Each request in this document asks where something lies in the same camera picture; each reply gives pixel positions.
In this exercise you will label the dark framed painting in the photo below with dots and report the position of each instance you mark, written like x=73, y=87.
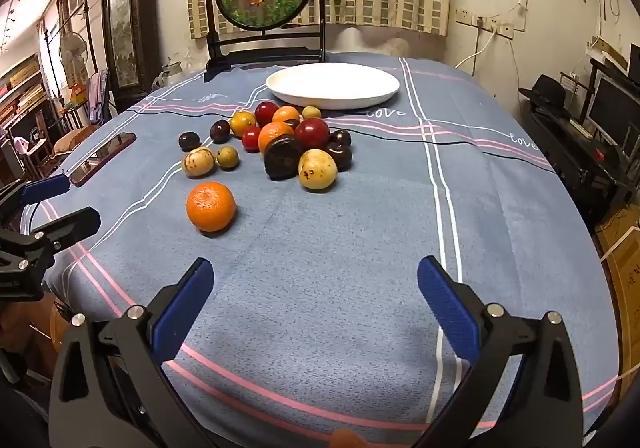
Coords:
x=122, y=27

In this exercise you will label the brown wooden tray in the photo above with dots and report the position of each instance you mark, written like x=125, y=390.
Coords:
x=105, y=150

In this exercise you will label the dark purple plum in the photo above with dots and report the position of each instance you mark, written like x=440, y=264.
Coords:
x=340, y=156
x=220, y=130
x=189, y=141
x=341, y=135

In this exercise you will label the yellow spotted pear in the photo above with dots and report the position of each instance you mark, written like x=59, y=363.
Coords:
x=317, y=169

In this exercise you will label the blue striped tablecloth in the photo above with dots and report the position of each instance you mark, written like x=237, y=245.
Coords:
x=325, y=238

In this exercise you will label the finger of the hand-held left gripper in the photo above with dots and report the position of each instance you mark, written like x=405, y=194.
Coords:
x=65, y=227
x=45, y=188

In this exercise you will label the small red plum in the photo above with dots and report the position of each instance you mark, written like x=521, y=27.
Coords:
x=251, y=138

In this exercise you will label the white wall socket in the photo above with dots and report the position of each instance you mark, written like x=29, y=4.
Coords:
x=505, y=30
x=465, y=16
x=486, y=22

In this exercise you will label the dark brown round fruit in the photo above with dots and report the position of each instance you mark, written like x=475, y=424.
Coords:
x=283, y=158

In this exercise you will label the wooden chair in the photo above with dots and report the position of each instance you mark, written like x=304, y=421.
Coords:
x=70, y=140

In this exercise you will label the tan striped melon fruit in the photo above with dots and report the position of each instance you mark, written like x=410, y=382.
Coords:
x=198, y=161

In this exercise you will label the computer monitor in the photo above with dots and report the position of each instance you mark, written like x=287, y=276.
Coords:
x=607, y=110

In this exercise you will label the black desk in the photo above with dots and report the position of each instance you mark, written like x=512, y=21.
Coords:
x=575, y=152

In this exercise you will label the standing fan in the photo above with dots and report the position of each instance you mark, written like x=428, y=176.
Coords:
x=74, y=50

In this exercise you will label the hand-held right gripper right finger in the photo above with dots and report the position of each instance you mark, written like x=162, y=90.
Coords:
x=450, y=308

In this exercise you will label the wooden bookshelf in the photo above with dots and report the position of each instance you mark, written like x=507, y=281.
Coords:
x=20, y=87

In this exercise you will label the round goldfish table screen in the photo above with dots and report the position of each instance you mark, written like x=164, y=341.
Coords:
x=265, y=2

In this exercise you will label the small green-yellow fruit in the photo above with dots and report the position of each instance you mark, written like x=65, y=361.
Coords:
x=311, y=112
x=226, y=157

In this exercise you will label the red apple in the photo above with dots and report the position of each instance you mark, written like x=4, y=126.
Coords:
x=312, y=133

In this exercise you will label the cardboard box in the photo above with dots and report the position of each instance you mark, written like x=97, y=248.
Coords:
x=625, y=268

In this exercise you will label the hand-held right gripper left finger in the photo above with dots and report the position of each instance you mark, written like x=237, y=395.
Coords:
x=182, y=308

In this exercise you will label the large orange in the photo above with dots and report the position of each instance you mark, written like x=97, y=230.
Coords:
x=211, y=207

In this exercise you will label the yellow-orange citrus fruit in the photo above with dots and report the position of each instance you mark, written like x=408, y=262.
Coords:
x=243, y=122

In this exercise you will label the white kettle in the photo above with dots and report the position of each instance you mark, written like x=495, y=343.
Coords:
x=171, y=75

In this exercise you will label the black hat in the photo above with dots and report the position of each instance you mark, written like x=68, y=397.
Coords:
x=547, y=90

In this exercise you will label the white oval plate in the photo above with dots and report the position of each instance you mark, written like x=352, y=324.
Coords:
x=332, y=83

